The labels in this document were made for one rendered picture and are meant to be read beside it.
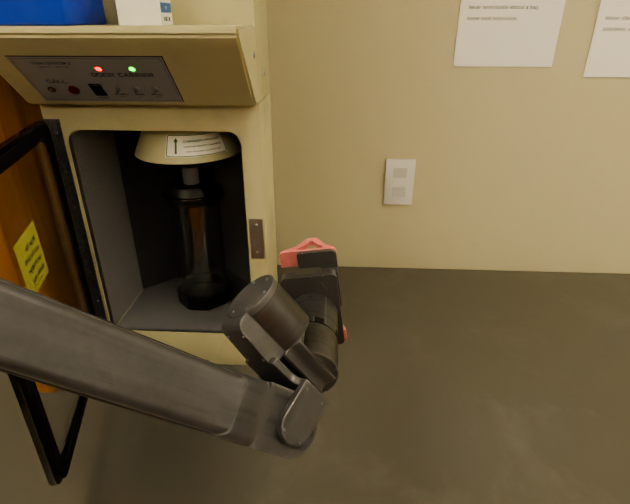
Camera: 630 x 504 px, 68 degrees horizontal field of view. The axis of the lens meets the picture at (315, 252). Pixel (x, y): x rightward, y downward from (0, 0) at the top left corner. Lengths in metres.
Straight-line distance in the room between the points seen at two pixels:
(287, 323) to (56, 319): 0.20
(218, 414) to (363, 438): 0.40
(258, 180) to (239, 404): 0.39
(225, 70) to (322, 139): 0.55
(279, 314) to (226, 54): 0.31
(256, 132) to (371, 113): 0.47
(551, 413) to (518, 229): 0.54
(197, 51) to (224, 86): 0.06
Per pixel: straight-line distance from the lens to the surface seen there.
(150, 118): 0.75
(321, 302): 0.54
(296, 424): 0.45
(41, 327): 0.37
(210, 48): 0.60
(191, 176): 0.86
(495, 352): 0.99
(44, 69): 0.71
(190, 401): 0.41
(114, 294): 0.92
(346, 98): 1.12
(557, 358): 1.02
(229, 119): 0.71
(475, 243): 1.28
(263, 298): 0.44
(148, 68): 0.65
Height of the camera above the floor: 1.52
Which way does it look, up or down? 27 degrees down
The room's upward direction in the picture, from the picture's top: straight up
